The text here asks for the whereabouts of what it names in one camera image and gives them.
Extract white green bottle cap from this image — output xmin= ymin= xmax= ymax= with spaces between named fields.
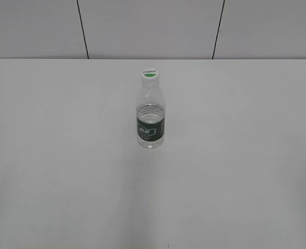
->
xmin=141 ymin=68 xmax=160 ymax=84

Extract clear plastic water bottle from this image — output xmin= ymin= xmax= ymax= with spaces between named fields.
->
xmin=135 ymin=80 xmax=166 ymax=149

